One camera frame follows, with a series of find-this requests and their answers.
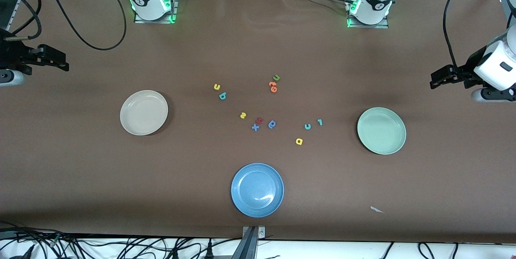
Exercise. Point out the blue plate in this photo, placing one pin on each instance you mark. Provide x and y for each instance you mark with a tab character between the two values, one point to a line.
258	190

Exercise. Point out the beige brown plate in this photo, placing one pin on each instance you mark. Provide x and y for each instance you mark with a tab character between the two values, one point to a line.
139	120

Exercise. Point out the black power plug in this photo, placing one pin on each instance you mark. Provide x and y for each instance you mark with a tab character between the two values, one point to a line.
209	253

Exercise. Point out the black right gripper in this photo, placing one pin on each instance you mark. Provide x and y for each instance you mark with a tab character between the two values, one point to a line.
12	54

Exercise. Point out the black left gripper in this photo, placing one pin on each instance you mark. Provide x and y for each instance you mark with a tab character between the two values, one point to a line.
470	67

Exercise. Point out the pale green plate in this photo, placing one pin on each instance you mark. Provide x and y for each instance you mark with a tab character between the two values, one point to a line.
375	124

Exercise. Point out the metal table bracket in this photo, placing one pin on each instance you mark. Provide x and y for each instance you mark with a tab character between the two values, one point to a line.
250	247

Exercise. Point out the brown table mat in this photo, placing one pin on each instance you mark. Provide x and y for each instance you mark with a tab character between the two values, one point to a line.
80	178

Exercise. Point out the white paper scrap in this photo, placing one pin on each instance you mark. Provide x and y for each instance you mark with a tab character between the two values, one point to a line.
376	209

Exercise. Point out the blue letter a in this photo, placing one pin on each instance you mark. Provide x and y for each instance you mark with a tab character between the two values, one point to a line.
269	124

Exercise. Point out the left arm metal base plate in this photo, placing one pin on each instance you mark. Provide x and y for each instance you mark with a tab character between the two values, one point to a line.
363	26

